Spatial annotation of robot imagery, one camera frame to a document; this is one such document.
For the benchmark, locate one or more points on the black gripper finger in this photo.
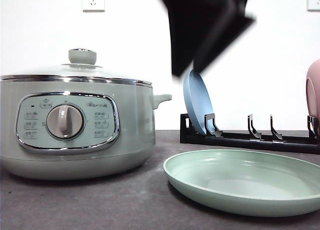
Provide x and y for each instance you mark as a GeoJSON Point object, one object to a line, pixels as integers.
{"type": "Point", "coordinates": [223, 35]}
{"type": "Point", "coordinates": [193, 25]}

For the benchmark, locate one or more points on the glass steamer lid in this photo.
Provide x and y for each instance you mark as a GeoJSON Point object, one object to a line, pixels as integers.
{"type": "Point", "coordinates": [82, 66]}

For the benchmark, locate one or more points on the green plate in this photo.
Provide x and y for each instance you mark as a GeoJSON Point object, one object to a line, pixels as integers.
{"type": "Point", "coordinates": [246, 182]}

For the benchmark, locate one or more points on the blue plate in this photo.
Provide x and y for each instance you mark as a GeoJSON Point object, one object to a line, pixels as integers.
{"type": "Point", "coordinates": [197, 100]}

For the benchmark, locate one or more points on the pink plate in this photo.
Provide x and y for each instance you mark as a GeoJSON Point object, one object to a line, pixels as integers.
{"type": "Point", "coordinates": [313, 92]}

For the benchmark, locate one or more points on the black plate rack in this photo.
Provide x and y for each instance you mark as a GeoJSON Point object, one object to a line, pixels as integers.
{"type": "Point", "coordinates": [213, 137]}

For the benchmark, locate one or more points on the green electric steamer pot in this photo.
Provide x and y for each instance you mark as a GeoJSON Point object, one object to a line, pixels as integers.
{"type": "Point", "coordinates": [76, 128]}

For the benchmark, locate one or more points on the white wall socket right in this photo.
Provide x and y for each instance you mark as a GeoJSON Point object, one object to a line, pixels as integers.
{"type": "Point", "coordinates": [313, 5]}

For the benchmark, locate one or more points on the white wall socket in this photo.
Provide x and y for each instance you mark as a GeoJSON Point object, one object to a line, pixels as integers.
{"type": "Point", "coordinates": [93, 6]}
{"type": "Point", "coordinates": [313, 5]}

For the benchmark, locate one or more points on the white wall socket left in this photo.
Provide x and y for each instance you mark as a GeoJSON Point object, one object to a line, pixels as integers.
{"type": "Point", "coordinates": [93, 6]}

